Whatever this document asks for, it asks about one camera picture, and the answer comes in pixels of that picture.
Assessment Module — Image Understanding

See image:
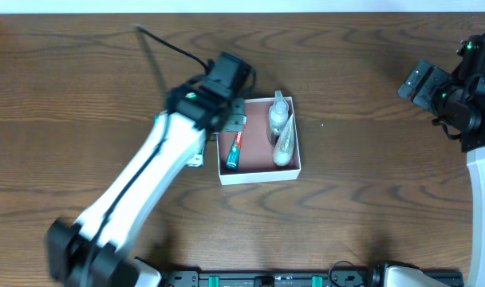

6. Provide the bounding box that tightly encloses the clear pump soap bottle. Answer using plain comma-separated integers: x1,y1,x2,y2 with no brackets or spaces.
267,90,289,146

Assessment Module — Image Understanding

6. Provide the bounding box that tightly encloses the red green toothpaste tube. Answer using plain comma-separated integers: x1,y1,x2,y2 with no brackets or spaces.
225,131,243,171

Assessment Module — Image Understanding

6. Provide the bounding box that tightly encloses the green white soap packet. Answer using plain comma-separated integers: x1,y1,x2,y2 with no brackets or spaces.
186,147,204,167

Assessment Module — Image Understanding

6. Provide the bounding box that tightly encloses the white patterned lotion tube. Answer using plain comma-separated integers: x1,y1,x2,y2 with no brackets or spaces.
273,116,295,167

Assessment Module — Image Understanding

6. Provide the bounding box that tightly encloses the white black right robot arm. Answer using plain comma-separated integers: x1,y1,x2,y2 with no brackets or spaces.
397,61,485,286

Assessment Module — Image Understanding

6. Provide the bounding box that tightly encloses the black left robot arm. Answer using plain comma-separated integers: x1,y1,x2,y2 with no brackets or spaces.
45,83,253,286

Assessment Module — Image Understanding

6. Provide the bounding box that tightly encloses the white cardboard box pink interior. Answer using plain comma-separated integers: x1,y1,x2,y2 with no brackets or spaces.
217,97,302,185

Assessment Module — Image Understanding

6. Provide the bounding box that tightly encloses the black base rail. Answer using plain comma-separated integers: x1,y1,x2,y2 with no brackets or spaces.
159,269,369,287

